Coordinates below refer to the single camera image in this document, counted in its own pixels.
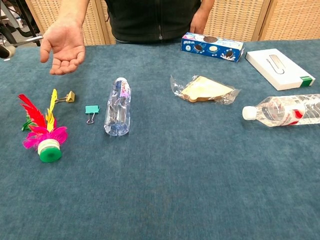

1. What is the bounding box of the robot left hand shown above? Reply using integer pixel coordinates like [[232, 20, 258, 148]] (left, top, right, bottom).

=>
[[0, 44, 17, 60]]

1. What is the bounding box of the person's left hand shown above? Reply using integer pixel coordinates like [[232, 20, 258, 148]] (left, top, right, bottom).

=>
[[189, 9, 208, 35]]

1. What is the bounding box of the person's right hand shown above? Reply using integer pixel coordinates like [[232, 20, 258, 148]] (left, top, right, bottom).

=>
[[39, 22, 86, 76]]

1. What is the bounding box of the person's left forearm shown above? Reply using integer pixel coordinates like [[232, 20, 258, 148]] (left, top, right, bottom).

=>
[[197, 0, 216, 13]]

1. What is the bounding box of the person's right forearm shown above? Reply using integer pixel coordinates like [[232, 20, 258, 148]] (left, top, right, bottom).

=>
[[55, 0, 90, 28]]

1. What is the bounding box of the person's torso black jacket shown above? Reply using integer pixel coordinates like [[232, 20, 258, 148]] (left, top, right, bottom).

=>
[[104, 0, 203, 45]]

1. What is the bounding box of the blue oreo cookie box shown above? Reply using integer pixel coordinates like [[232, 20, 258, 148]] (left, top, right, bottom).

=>
[[180, 31, 245, 63]]

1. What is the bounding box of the black tripod stand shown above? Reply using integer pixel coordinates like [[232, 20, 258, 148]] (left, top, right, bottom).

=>
[[17, 0, 42, 48]]

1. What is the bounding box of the gold binder clip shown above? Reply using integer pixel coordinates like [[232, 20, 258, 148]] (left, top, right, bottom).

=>
[[54, 90, 76, 105]]

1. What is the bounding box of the teal binder clip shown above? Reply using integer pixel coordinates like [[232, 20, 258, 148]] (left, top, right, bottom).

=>
[[84, 104, 101, 125]]

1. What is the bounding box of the sandwich in clear wrapper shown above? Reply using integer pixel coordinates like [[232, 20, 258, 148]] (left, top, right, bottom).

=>
[[169, 74, 242, 106]]

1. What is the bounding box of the small clear water bottle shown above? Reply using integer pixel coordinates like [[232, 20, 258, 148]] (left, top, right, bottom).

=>
[[103, 76, 132, 137]]

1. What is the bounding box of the white flat cardboard box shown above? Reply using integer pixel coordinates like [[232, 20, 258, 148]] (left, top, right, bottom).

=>
[[244, 48, 316, 92]]

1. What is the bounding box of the colourful feather shuttlecock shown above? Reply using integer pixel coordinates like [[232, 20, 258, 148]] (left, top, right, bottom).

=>
[[17, 88, 69, 164]]

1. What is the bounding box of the large white-capped water bottle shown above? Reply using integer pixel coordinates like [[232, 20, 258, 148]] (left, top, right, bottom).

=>
[[241, 93, 320, 129]]

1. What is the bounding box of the blue tablecloth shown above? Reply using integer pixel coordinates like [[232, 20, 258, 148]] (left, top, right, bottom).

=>
[[0, 39, 320, 240]]

